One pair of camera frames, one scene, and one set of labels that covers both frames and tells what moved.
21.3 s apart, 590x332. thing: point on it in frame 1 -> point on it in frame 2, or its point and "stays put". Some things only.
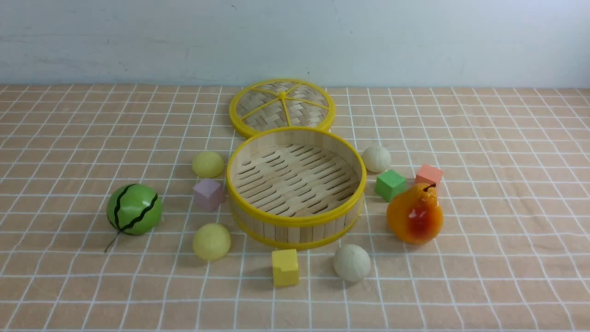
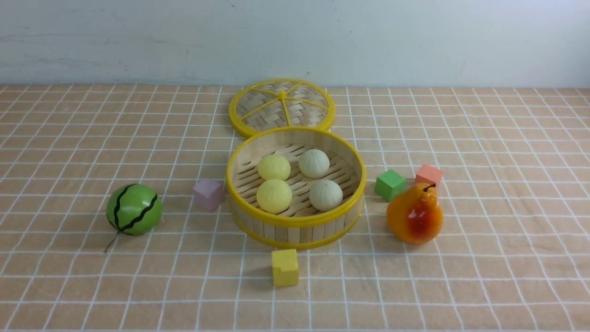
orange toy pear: [414, 215] stays put
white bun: [351, 263] -> [325, 195]
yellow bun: [211, 241] -> [274, 195]
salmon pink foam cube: [428, 174] stays put
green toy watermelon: [134, 209] stays put
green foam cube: [390, 185] stays put
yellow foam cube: [285, 268] stays put
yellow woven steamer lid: [279, 103] stays put
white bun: [376, 159] -> [314, 163]
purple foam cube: [209, 194] stays put
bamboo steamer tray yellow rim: [295, 187] stays put
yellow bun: [207, 164] -> [274, 166]
